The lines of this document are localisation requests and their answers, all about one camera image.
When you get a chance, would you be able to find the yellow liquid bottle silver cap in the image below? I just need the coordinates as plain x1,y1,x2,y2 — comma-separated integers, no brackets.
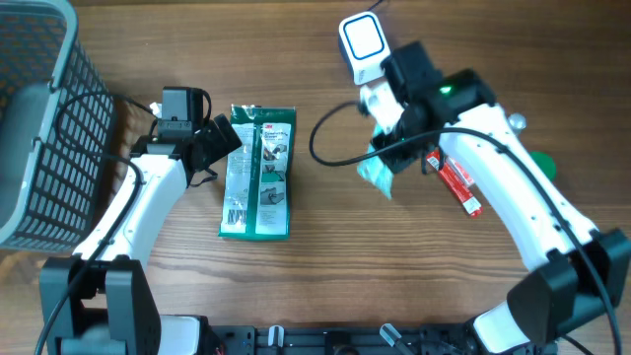
507,113,527,135

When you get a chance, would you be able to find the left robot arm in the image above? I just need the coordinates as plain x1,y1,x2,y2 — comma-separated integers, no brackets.
35,87,242,354

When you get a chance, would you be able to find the red Kleenex tissue pack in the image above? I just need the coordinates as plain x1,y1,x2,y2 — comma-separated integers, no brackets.
448,157,475,187

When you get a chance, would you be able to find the grey plastic mesh basket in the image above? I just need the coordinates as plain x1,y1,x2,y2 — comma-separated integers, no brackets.
1,1,116,252

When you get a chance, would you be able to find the green 3M product package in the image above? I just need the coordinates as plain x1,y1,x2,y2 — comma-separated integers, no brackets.
219,106,297,242

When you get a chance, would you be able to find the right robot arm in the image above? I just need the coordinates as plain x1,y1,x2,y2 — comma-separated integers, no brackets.
368,42,630,354

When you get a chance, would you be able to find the teal mint candy packet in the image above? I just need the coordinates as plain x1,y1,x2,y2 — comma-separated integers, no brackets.
355,125,395,201

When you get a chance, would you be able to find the green lid white jar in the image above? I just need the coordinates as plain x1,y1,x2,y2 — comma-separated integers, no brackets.
529,151,557,181

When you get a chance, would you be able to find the white barcode scanner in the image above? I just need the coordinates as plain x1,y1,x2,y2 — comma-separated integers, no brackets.
338,11,390,86

